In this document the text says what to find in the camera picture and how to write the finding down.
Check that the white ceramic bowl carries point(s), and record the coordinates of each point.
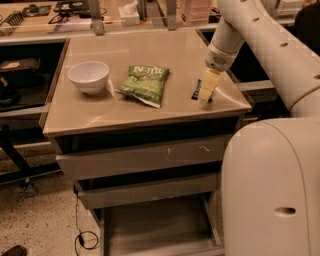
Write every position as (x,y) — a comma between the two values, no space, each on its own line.
(89,77)

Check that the open bottom drawer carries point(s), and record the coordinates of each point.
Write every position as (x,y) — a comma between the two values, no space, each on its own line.
(170,227)

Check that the black tray on counter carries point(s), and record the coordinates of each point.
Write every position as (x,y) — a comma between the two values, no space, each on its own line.
(74,6)

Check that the black cart leg with caster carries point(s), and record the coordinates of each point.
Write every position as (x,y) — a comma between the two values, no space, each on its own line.
(9,141)

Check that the top grey drawer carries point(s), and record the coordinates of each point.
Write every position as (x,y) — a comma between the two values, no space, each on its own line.
(141,158)

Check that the grey drawer cabinet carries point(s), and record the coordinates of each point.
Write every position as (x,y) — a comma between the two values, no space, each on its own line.
(125,125)

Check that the white tissue box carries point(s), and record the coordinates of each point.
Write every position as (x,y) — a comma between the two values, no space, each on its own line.
(129,14)

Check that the grey drawer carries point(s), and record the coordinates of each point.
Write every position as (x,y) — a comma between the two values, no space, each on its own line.
(141,158)
(149,191)

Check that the dark shoe tip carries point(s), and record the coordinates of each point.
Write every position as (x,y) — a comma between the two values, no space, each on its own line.
(16,250)

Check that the metal coil stand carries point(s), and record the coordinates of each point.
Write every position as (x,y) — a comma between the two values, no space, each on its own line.
(10,23)

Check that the green chip bag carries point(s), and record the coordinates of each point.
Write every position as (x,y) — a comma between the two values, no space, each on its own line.
(145,83)

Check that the dark blue rxbar wrapper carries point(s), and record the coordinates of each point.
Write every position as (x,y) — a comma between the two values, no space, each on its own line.
(195,94)

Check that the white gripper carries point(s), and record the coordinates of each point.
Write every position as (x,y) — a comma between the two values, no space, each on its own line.
(219,60)

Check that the pink stacked containers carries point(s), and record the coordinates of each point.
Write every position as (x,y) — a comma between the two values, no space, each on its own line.
(194,12)

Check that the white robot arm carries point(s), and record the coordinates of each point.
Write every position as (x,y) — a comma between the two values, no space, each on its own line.
(271,168)

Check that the middle grey drawer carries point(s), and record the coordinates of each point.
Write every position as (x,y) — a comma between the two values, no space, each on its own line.
(149,191)

